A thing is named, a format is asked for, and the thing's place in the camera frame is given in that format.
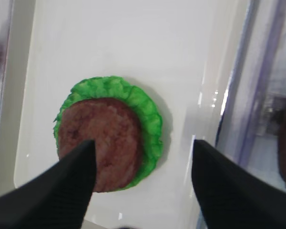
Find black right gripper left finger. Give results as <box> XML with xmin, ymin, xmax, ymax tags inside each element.
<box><xmin>0</xmin><ymin>140</ymin><xmax>97</xmax><ymax>229</ymax></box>

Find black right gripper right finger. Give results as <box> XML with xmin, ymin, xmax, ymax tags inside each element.
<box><xmin>191</xmin><ymin>140</ymin><xmax>286</xmax><ymax>229</ymax></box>

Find brown meat patty front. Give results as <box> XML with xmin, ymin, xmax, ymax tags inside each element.
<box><xmin>58</xmin><ymin>98</ymin><xmax>143</xmax><ymax>193</ymax></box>

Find green lettuce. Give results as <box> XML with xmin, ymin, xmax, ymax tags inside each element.
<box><xmin>53</xmin><ymin>76</ymin><xmax>163</xmax><ymax>191</ymax></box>

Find white metal tray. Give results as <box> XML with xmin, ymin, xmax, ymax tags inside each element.
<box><xmin>0</xmin><ymin>0</ymin><xmax>249</xmax><ymax>229</ymax></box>

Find clear patty holder rail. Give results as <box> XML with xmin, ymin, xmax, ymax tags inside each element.
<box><xmin>215</xmin><ymin>0</ymin><xmax>286</xmax><ymax>168</ymax></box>

